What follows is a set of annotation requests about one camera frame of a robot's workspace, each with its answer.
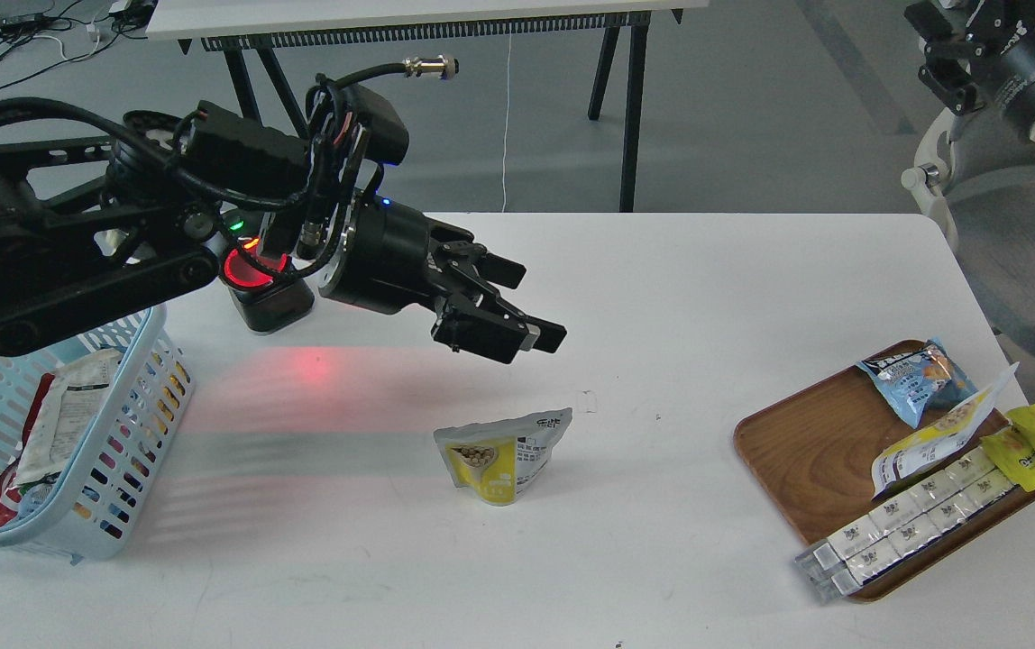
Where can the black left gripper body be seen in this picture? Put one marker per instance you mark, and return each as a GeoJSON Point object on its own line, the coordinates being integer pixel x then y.
{"type": "Point", "coordinates": [391, 256]}

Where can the brown wooden tray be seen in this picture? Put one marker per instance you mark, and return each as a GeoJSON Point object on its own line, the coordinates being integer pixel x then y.
{"type": "Point", "coordinates": [812, 453]}

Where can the clear wrapped white snack row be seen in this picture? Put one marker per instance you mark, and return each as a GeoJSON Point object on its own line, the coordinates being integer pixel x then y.
{"type": "Point", "coordinates": [901, 527]}

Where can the blue snack bag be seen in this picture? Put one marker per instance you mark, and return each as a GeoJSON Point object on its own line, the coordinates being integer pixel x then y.
{"type": "Point", "coordinates": [913, 382]}

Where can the black barcode scanner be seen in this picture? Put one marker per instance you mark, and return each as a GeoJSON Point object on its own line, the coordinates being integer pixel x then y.
{"type": "Point", "coordinates": [265, 304]}

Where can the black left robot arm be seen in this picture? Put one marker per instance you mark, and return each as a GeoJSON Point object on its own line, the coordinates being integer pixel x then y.
{"type": "Point", "coordinates": [100, 219]}

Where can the light blue plastic basket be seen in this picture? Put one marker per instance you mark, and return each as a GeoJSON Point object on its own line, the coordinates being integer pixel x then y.
{"type": "Point", "coordinates": [93, 506]}

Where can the white snack packet in basket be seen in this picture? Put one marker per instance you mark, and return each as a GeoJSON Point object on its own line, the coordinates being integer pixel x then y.
{"type": "Point", "coordinates": [75, 397]}

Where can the red snack packet in basket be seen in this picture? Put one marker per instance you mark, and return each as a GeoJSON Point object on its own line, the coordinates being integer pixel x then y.
{"type": "Point", "coordinates": [10, 494]}

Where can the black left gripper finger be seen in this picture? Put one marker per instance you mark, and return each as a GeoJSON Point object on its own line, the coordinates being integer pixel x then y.
{"type": "Point", "coordinates": [496, 335]}
{"type": "Point", "coordinates": [499, 270]}

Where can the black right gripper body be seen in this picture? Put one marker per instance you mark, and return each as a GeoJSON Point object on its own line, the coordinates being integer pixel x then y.
{"type": "Point", "coordinates": [989, 61]}

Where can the grey office chair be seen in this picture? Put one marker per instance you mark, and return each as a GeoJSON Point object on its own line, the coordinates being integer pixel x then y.
{"type": "Point", "coordinates": [974, 177]}

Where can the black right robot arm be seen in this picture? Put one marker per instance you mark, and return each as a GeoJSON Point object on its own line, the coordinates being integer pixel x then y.
{"type": "Point", "coordinates": [979, 62]}

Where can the white background table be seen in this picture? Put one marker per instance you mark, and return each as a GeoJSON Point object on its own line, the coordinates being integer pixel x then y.
{"type": "Point", "coordinates": [233, 27]}

